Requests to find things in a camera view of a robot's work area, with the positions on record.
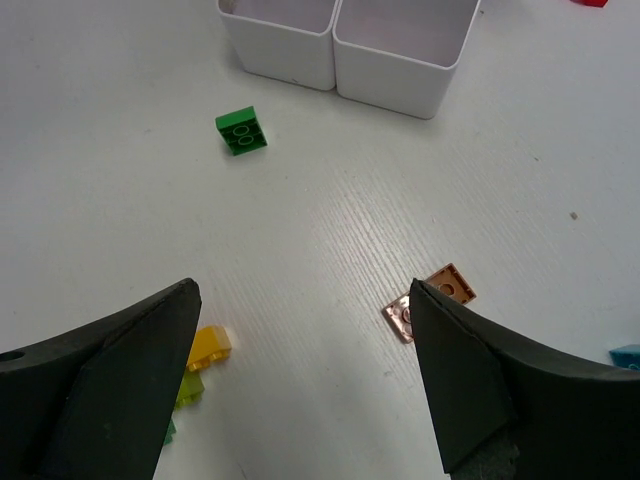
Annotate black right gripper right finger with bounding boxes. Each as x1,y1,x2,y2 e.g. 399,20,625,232
409,280,639,479

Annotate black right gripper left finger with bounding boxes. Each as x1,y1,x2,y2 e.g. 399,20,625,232
1,278,202,479

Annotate light green lego brick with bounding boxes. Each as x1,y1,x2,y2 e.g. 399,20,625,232
174,370,205,410

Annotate yellow lego brick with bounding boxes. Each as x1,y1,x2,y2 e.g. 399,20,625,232
187,325,232,372

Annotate cyan lego brick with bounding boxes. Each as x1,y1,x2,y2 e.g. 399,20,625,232
609,344,640,371

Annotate brown lego tile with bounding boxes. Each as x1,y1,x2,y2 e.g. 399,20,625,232
381,262,477,344

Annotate dark green lego piece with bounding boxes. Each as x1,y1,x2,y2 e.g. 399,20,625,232
215,106,268,156

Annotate white four-compartment container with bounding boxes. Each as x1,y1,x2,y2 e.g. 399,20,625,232
217,1,480,119

